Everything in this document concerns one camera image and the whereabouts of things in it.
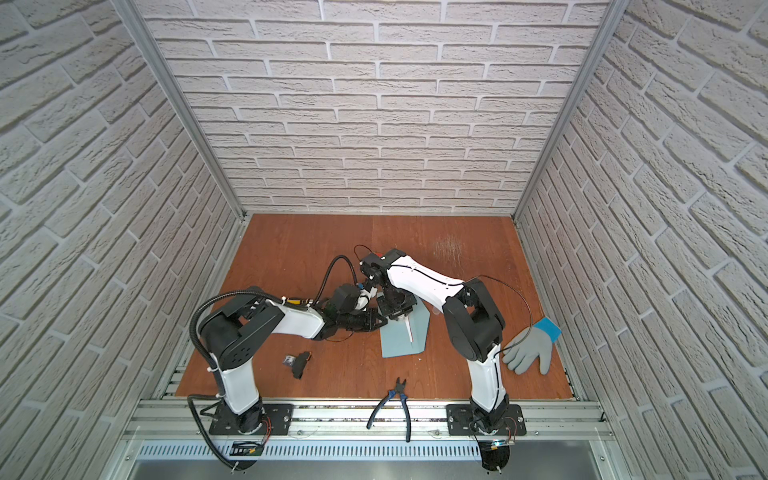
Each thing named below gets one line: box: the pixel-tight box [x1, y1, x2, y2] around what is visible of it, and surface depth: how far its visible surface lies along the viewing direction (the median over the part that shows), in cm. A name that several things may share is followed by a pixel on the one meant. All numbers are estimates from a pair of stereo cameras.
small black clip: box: [282, 351, 312, 380], surface depth 84 cm
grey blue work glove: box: [502, 317, 562, 375], surface depth 86 cm
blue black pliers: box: [366, 377, 412, 443], surface depth 77 cm
